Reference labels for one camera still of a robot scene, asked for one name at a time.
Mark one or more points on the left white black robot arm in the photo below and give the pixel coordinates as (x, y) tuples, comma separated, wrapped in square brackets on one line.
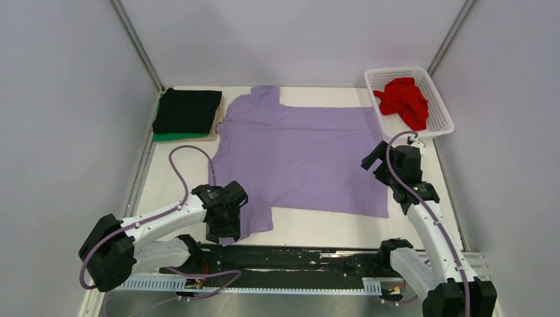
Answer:
[(116, 249)]

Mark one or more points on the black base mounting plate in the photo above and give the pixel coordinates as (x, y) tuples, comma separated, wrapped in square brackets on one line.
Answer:
[(289, 267)]

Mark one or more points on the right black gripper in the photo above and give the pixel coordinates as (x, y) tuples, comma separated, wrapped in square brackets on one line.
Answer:
[(379, 153)]

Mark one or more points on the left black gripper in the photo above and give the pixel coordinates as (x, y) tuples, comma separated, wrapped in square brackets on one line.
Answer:
[(232, 230)]

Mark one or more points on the folded black t shirt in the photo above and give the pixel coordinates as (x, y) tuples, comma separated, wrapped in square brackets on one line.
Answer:
[(186, 111)]

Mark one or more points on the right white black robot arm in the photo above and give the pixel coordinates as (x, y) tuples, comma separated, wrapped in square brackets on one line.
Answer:
[(445, 281)]

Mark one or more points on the folded green t shirt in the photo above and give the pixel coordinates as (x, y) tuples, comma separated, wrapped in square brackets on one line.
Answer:
[(164, 137)]

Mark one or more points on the white plastic basket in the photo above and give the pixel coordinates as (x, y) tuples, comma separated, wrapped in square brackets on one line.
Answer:
[(439, 121)]

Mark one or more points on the red t shirt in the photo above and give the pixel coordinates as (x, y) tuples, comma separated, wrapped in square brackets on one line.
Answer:
[(401, 96)]

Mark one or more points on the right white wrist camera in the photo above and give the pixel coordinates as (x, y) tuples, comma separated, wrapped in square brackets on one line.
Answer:
[(414, 141)]

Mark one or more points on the purple t shirt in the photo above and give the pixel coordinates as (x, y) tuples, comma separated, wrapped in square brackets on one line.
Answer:
[(297, 157)]

